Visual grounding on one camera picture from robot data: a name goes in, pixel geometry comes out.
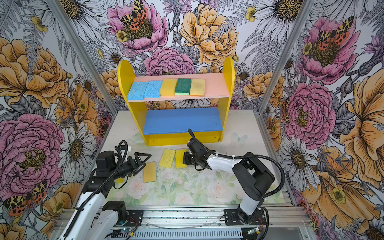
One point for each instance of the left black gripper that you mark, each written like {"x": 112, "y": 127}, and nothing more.
{"x": 135, "y": 171}

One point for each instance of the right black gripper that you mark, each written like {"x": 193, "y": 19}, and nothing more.
{"x": 185, "y": 160}

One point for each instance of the bright yellow small sponge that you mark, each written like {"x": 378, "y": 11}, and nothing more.
{"x": 179, "y": 158}

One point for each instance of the pale yellow textured sponge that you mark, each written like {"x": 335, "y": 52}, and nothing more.
{"x": 167, "y": 159}

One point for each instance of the orange-yellow sponge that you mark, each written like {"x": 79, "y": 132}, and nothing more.
{"x": 198, "y": 87}
{"x": 149, "y": 174}

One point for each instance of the thick yellow sponge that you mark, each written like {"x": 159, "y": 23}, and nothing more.
{"x": 168, "y": 88}

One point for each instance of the green sponge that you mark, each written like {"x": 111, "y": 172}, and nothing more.
{"x": 183, "y": 87}

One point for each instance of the blue sponge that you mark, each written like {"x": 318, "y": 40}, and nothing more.
{"x": 137, "y": 91}
{"x": 153, "y": 89}

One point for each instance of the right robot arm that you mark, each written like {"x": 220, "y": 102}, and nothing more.
{"x": 253, "y": 176}

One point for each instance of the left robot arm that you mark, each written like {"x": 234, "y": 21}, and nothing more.
{"x": 94, "y": 217}

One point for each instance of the yellow shelf with coloured boards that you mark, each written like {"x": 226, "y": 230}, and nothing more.
{"x": 165, "y": 121}

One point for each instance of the small yellow sponge at left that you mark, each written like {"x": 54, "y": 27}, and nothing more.
{"x": 119, "y": 181}

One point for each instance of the floral table mat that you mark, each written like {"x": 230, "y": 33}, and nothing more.
{"x": 183, "y": 186}

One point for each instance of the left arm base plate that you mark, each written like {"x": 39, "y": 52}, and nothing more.
{"x": 134, "y": 219}

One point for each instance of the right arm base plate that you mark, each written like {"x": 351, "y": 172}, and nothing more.
{"x": 235, "y": 217}

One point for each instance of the aluminium front rail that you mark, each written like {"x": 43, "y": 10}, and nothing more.
{"x": 284, "y": 222}

